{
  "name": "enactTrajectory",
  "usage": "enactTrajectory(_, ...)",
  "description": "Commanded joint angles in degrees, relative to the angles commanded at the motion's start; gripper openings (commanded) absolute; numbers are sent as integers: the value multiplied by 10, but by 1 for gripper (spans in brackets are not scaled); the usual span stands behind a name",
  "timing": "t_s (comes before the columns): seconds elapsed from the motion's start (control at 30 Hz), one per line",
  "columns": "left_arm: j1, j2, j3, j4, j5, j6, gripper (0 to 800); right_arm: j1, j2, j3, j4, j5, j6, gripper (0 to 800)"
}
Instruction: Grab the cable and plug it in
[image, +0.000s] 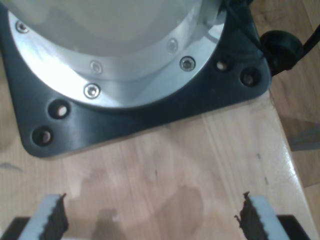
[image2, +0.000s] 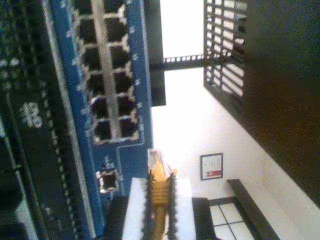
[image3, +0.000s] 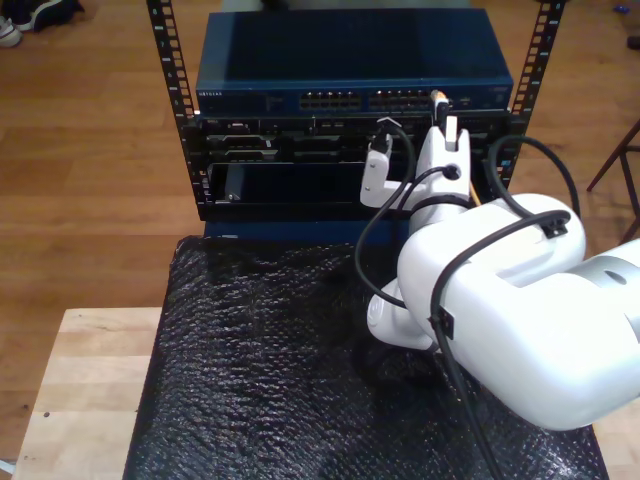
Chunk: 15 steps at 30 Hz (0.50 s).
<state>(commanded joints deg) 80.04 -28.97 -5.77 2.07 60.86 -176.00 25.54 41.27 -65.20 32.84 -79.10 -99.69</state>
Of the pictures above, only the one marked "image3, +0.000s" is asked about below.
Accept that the brown wooden chair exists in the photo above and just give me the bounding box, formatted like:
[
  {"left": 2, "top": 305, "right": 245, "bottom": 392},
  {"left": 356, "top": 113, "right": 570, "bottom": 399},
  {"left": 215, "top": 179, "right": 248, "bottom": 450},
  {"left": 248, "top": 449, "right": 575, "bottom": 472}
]
[{"left": 587, "top": 117, "right": 640, "bottom": 274}]

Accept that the black rack server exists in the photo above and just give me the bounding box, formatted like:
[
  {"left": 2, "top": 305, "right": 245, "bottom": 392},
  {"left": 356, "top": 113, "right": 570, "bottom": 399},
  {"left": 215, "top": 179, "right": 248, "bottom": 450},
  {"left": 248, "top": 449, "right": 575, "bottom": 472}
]
[{"left": 182, "top": 114, "right": 526, "bottom": 165}]

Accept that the black rack frame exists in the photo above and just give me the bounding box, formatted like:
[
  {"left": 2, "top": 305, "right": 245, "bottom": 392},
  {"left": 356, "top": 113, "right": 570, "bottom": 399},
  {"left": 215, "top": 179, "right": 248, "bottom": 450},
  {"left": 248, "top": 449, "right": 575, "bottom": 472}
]
[{"left": 145, "top": 0, "right": 569, "bottom": 221}]

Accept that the black rack shelf tray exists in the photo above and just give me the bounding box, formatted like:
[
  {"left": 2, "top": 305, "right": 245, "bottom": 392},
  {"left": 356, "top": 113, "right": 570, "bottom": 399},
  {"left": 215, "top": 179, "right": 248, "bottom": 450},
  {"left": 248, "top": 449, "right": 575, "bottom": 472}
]
[{"left": 198, "top": 160, "right": 502, "bottom": 222}]

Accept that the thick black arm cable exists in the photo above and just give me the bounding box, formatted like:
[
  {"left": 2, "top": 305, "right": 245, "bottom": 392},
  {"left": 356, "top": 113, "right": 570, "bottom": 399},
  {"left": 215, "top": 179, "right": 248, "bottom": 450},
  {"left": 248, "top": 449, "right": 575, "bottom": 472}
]
[{"left": 427, "top": 134, "right": 581, "bottom": 480}]

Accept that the dark sneaker white sole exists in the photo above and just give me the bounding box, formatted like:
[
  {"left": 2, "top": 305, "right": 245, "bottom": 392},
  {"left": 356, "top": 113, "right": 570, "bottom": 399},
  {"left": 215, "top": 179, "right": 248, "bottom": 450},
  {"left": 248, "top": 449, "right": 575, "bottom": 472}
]
[{"left": 13, "top": 0, "right": 85, "bottom": 32}]

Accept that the black bubble wrap mat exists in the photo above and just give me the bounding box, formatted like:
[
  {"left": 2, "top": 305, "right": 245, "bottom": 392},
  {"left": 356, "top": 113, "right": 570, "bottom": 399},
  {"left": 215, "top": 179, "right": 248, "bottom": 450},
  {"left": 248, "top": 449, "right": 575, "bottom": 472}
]
[{"left": 122, "top": 234, "right": 609, "bottom": 480}]

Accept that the thin black camera cable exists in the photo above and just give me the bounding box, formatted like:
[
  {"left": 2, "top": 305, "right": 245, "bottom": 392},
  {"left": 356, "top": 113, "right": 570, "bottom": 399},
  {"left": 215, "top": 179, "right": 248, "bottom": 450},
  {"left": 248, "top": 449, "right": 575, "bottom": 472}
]
[{"left": 353, "top": 117, "right": 459, "bottom": 309}]

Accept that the blue rack base plate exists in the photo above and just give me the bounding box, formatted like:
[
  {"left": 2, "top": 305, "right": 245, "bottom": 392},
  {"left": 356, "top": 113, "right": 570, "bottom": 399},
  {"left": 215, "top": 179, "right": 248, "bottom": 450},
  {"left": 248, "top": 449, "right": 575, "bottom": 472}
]
[{"left": 203, "top": 218, "right": 416, "bottom": 247}]

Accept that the blue network switch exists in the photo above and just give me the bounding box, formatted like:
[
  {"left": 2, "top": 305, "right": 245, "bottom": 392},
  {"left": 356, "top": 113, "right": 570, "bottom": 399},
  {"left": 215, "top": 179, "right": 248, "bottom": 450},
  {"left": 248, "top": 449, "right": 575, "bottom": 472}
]
[{"left": 194, "top": 8, "right": 515, "bottom": 117}]

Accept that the yellow network cable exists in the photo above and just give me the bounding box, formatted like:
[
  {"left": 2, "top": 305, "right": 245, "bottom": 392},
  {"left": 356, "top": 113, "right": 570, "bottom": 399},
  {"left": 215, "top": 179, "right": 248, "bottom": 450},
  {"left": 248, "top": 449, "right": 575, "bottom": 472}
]
[{"left": 429, "top": 88, "right": 485, "bottom": 207}]

